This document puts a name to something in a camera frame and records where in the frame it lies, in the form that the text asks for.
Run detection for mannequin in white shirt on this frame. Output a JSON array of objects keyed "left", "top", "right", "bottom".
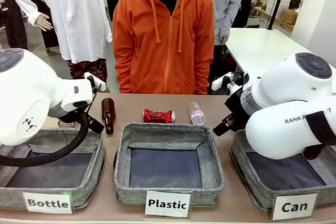
[{"left": 9, "top": 0, "right": 113, "bottom": 65}]

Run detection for white Can label card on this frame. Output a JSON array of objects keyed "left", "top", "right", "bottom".
[{"left": 271, "top": 193, "right": 318, "bottom": 221}]

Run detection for brown glass bottle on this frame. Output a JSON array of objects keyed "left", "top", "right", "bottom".
[{"left": 101, "top": 97, "right": 117, "bottom": 136}]

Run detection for crushed red can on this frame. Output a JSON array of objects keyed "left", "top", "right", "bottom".
[{"left": 142, "top": 108, "right": 176, "bottom": 124}]

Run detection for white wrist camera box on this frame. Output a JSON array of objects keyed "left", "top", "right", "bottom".
[
  {"left": 83, "top": 71, "right": 107, "bottom": 92},
  {"left": 211, "top": 72, "right": 234, "bottom": 91}
]

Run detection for white Plastic label card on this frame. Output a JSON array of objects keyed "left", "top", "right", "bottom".
[{"left": 144, "top": 190, "right": 192, "bottom": 218}]

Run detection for person in orange hoodie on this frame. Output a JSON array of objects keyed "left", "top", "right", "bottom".
[{"left": 112, "top": 0, "right": 215, "bottom": 95}]

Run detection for grey fabric basket labelled Can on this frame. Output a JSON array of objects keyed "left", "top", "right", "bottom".
[{"left": 229, "top": 129, "right": 336, "bottom": 212}]

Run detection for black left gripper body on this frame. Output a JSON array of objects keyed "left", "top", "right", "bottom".
[{"left": 75, "top": 113, "right": 105, "bottom": 134}]

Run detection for small open cardboard box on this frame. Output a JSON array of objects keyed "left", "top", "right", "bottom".
[{"left": 280, "top": 8, "right": 299, "bottom": 25}]

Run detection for grey fabric basket labelled Plastic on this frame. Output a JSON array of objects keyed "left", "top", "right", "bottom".
[{"left": 113, "top": 122, "right": 226, "bottom": 208}]

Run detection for white Bottle label card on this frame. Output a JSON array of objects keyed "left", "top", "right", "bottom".
[{"left": 23, "top": 191, "right": 73, "bottom": 215}]

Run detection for white work table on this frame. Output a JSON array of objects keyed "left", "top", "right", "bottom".
[{"left": 225, "top": 27, "right": 320, "bottom": 79}]

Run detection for small pink-labelled plastic bottle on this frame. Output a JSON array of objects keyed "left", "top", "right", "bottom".
[{"left": 187, "top": 100, "right": 206, "bottom": 126}]

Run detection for grey fabric basket labelled Bottle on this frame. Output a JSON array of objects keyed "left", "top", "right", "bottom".
[{"left": 0, "top": 128, "right": 106, "bottom": 211}]

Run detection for black stand pole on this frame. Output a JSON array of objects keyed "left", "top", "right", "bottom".
[{"left": 266, "top": 0, "right": 289, "bottom": 30}]

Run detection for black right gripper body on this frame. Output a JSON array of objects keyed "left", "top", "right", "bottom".
[{"left": 224, "top": 87, "right": 250, "bottom": 130}]

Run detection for person in dark clothes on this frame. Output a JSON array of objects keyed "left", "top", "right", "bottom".
[{"left": 0, "top": 0, "right": 28, "bottom": 50}]

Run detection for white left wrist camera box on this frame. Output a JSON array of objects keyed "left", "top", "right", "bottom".
[{"left": 83, "top": 71, "right": 107, "bottom": 92}]

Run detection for red floral black trousers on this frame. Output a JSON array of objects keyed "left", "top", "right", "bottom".
[{"left": 67, "top": 58, "right": 108, "bottom": 83}]

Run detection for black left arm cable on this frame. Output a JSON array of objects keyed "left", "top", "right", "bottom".
[{"left": 0, "top": 108, "right": 90, "bottom": 167}]

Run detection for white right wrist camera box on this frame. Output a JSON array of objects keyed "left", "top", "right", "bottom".
[{"left": 211, "top": 72, "right": 234, "bottom": 91}]

